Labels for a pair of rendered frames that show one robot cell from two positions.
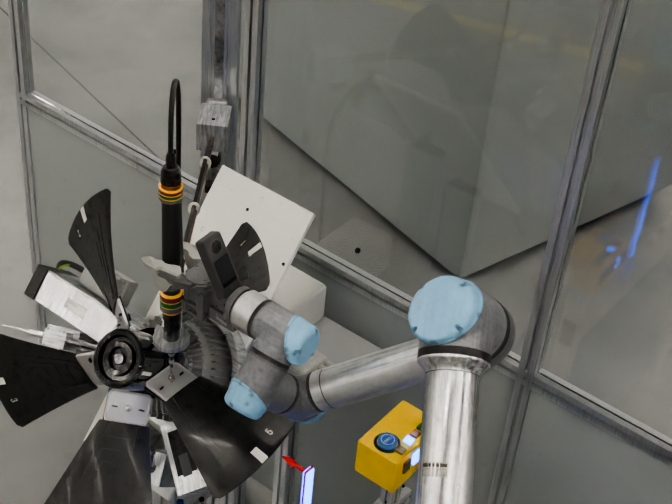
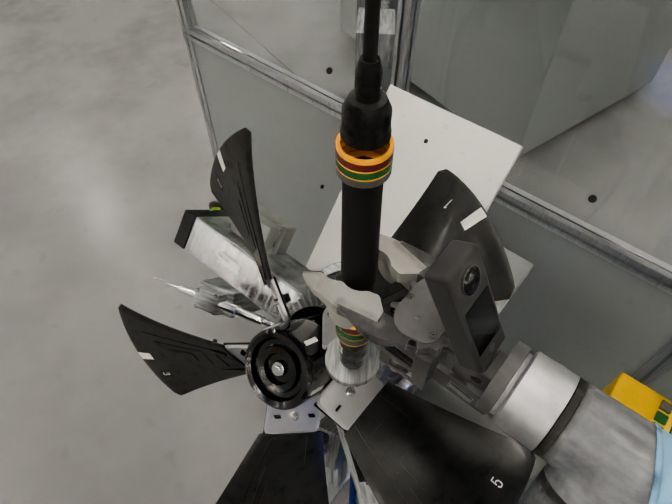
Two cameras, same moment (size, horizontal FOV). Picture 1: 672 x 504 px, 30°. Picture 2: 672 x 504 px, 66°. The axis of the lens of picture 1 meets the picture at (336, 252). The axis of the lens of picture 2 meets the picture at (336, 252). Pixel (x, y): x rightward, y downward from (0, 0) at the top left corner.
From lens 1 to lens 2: 1.82 m
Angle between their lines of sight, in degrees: 15
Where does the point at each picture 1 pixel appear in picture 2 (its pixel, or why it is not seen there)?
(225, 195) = (395, 123)
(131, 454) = (302, 468)
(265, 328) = (591, 466)
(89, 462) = (250, 484)
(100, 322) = (256, 282)
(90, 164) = (248, 89)
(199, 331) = not seen: hidden behind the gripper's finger
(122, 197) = (276, 117)
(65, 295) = (216, 247)
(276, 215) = (466, 148)
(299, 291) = not seen: hidden behind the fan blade
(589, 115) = not seen: outside the picture
